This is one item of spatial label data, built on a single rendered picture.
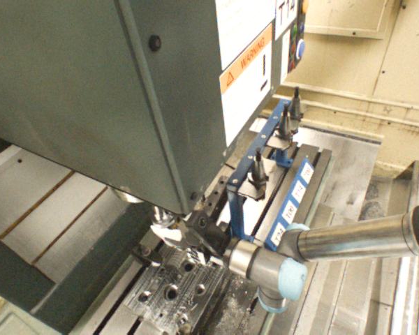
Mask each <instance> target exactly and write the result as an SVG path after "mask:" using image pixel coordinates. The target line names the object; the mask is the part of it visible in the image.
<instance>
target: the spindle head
mask: <svg viewBox="0 0 419 335"><path fill-rule="evenodd" d="M299 5H300V0H297V14H296V17H295V19H294V20H293V21H292V22H291V23H290V24H289V25H288V26H287V27H286V28H285V29H284V30H283V31H282V32H281V34H280V35H279V36H278V37H277V38H276V40H275V39H274V21H275V17H274V18H273V19H272V20H271V21H270V22H269V23H268V24H267V25H266V26H265V28H264V29H263V30H262V31H261V32H260V33H259V34H258V35H257V36H256V37H255V38H254V39H253V40H252V41H251V42H250V43H249V44H248V45H247V46H246V47H245V48H244V49H243V50H242V52H241V53H240V54H239V55H238V56H237V57H236V58H235V59H233V60H232V61H231V62H230V63H229V64H228V65H227V66H226V67H225V68H224V69H223V70H222V65H221V51H220V44H219V30H218V22H217V15H216V1H215V0H0V140H3V141H5V142H8V143H10V144H13V145H15V146H17V147H19V148H21V149H23V150H26V151H28V152H31V153H33V154H35V155H37V156H40V157H42V158H45V159H47V160H49V161H52V162H53V163H56V164H58V165H61V166H63V167H65V168H68V169H70V170H72V171H75V172H77V173H80V174H83V175H85V176H87V177H90V178H91V179H93V180H95V181H97V182H100V183H102V184H105V185H106V186H109V187H111V188H114V189H116V190H118V191H121V192H123V193H125V194H127V195H130V196H132V197H135V198H137V199H139V200H142V201H144V202H146V203H150V204H152V205H154V206H156V207H159V208H161V209H164V210H166V211H169V212H170V213H172V214H175V215H176V216H178V217H180V218H183V219H185V218H186V217H187V216H188V215H189V214H190V213H191V211H192V209H194V208H195V206H196V205H197V203H198V202H199V201H200V199H201V197H202V196H203V195H204V194H205V192H206V190H207V189H208V188H209V187H210V185H211V183H212V182H213V181H214V179H215V178H216V176H217V175H218V173H219V171H220V170H221V168H222V167H223V166H224V164H225V163H226V161H227V160H228V159H229V157H230V155H231V154H232V153H233V152H234V150H236V148H237V146H238V145H239V143H240V142H241V141H242V139H243V138H244V136H245V135H246V133H247V131H248V130H249V129H250V128H251V126H252V124H253V123H254V121H255V120H256V119H257V117H258V115H259V114H260V113H261V112H262V110H263V108H264V107H265V106H266V105H267V103H268V101H269V100H270V99H271V97H272V96H273V93H274V92H275V91H276V90H277V89H278V88H279V86H280V85H281V65H282V52H283V47H282V39H283V36H284V34H286V33H287V32H288V30H289V29H290V40H289V50H290V46H291V43H292V42H293V41H295V44H296V37H297V34H296V36H295V38H294V39H293V40H291V28H292V25H293V24H294V23H297V22H298V13H299ZM270 24H272V31H271V58H270V89H269V90H268V92H267V93H266V94H265V96H264V98H263V99H262V101H261V102H260V103H259V104H258V106H257V108H256V109H255V110H254V111H253V113H252V114H251V116H250V117H249V118H248V119H247V121H246V123H245V124H244V125H243V127H242V128H241V129H240V131H239V132H238V134H237V135H236V137H235V139H233V140H232V142H231V143H230V144H229V145H228V147H227V146H226V132H225V125H224V118H223V106H222V99H221V85H220V79H219V77H220V76H221V75H222V74H223V73H224V72H225V71H226V70H227V68H228V67H229V66H230V65H231V64H232V63H233V62H235V61H236V60H237V59H238V58H239V57H240V56H241V55H242V54H243V53H244V51H245V50H246V49H247V48H248V46H250V44H252V42H254V41H255V39H257V37H259V35H261V33H262V32H263V31H264V30H265V29H266V28H267V27H268V26H269V25H270ZM291 59H294V61H295V54H294V55H293V57H289V51H288V65H289V62H290V60H291Z"/></svg>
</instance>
